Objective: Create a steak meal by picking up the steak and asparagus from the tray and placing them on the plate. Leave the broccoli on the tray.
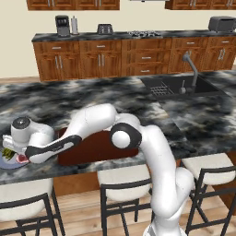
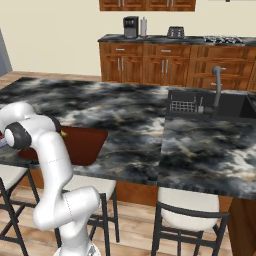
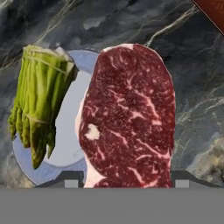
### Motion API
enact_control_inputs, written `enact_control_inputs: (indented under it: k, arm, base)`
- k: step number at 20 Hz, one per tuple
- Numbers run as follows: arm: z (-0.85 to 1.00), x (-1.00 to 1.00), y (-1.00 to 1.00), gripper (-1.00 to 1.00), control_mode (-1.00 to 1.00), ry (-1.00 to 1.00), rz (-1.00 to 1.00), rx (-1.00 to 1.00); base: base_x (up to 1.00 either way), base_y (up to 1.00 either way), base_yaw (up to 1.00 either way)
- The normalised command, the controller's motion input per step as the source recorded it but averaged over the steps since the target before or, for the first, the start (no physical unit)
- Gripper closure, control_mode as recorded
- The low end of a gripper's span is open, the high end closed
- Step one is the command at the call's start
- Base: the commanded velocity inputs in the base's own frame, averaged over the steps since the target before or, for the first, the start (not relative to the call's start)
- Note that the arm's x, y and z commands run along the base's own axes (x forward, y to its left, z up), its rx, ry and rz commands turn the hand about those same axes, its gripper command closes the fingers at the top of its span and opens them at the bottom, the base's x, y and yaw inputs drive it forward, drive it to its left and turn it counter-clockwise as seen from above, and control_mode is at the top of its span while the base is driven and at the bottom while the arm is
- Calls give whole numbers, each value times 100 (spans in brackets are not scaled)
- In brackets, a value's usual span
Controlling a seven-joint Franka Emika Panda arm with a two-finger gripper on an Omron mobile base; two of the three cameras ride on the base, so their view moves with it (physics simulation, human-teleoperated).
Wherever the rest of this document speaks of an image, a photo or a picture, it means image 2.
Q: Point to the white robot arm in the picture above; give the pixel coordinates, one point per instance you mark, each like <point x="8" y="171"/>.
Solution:
<point x="53" y="166"/>

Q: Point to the dark red tray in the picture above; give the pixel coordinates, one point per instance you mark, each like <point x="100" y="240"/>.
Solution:
<point x="83" y="143"/>

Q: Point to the green asparagus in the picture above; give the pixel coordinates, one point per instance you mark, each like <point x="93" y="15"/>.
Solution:
<point x="63" y="134"/>

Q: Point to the black stool with cream seat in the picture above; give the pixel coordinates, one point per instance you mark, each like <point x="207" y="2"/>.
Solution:
<point x="10" y="176"/>
<point x="186" y="208"/>
<point x="93" y="186"/>

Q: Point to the wooden base cupboard run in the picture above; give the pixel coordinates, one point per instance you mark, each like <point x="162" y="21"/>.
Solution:
<point x="176" y="65"/>

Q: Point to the black sink basin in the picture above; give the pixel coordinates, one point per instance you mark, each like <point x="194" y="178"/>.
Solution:
<point x="213" y="103"/>

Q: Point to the grey sink tap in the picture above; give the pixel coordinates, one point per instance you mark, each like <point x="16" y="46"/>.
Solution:
<point x="217" y="88"/>

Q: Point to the black coffee machine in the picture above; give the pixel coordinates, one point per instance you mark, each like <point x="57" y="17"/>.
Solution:
<point x="130" y="26"/>

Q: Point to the white paper towel roll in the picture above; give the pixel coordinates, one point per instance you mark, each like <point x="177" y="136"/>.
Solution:
<point x="143" y="27"/>

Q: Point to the black toaster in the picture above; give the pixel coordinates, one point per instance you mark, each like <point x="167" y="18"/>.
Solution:
<point x="175" y="32"/>

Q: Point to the black gas hob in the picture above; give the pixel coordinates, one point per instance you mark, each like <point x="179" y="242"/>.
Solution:
<point x="223" y="39"/>

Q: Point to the grey fridge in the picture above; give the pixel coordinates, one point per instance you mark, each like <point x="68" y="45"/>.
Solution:
<point x="4" y="56"/>

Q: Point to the wooden wall cupboard run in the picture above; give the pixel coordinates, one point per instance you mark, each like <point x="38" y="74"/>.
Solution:
<point x="146" y="4"/>

